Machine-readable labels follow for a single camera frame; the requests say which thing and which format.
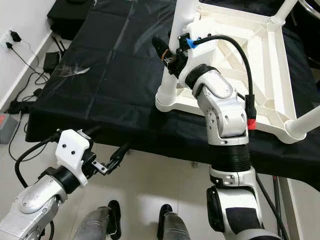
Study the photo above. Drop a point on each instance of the tan rubber band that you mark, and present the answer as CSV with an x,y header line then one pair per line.
x,y
165,54

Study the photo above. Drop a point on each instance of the white plastic table top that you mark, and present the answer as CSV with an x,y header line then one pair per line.
x,y
270,70

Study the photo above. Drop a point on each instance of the grey robot right leg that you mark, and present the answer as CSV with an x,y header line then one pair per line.
x,y
175,227

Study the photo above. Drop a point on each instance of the small black power adapter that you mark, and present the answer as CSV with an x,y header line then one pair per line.
x,y
37,92

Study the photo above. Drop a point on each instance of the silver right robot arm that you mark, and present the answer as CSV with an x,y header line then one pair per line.
x,y
222,110

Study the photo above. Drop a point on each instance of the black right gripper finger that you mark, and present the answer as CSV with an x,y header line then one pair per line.
x,y
160,46

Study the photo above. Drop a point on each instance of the black tablecloth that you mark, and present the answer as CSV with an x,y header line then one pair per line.
x,y
105,110

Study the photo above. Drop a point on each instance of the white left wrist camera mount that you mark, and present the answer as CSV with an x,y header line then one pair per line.
x,y
72,150

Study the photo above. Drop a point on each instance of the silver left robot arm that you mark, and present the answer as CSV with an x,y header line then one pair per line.
x,y
35,200

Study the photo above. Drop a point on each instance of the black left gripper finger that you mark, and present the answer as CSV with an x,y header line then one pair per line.
x,y
120,152
92,131

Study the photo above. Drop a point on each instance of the metal folding table frame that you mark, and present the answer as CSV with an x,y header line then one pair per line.
x,y
277,210

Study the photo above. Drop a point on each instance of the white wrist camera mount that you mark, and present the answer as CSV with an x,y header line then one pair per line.
x,y
72,150
202,27

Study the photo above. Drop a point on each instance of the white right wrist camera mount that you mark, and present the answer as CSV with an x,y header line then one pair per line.
x,y
202,27

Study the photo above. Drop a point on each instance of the black square case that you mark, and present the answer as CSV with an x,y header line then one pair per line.
x,y
70,17

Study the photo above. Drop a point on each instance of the black wall plug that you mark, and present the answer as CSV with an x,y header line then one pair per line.
x,y
16,36

